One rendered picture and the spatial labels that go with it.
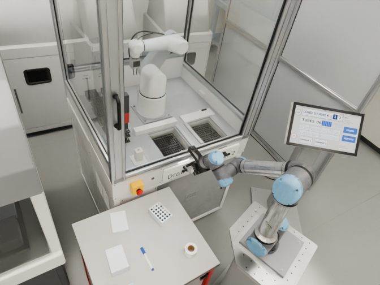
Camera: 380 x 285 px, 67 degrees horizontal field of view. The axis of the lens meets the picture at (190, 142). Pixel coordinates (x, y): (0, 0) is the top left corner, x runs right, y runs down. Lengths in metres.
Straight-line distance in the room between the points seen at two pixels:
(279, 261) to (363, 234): 1.66
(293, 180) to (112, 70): 0.85
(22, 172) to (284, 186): 0.96
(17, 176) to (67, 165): 2.06
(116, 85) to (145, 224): 0.85
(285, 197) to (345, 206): 2.22
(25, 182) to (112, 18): 0.64
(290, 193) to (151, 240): 0.83
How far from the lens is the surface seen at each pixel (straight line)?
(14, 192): 1.13
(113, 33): 1.16
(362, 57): 2.73
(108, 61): 1.20
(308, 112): 2.22
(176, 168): 1.81
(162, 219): 1.73
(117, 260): 1.59
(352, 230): 3.28
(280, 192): 1.26
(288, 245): 1.88
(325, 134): 2.27
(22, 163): 1.05
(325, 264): 2.92
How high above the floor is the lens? 2.25
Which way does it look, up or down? 42 degrees down
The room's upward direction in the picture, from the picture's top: 11 degrees clockwise
